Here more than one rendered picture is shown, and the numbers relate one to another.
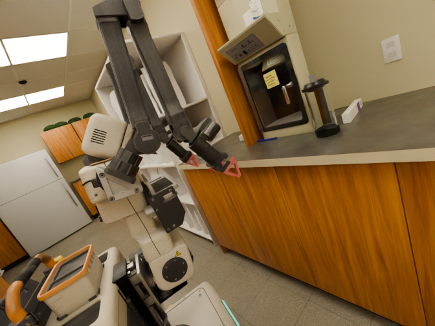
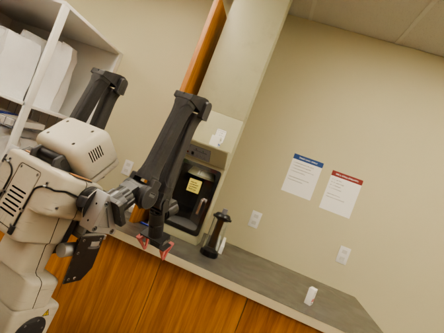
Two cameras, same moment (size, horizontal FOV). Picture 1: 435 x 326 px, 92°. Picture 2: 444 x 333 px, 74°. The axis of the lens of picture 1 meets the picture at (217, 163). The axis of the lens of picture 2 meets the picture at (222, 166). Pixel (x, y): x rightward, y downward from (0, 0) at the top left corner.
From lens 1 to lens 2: 75 cm
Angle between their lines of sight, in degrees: 48
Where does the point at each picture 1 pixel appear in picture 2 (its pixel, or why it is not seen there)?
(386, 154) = (249, 291)
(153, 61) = (185, 145)
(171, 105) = (172, 180)
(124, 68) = (174, 137)
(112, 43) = (182, 119)
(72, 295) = not seen: outside the picture
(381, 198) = (226, 320)
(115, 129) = (110, 156)
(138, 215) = (45, 248)
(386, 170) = (240, 302)
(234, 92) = not seen: hidden behind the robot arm
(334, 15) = (242, 172)
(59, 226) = not seen: outside the picture
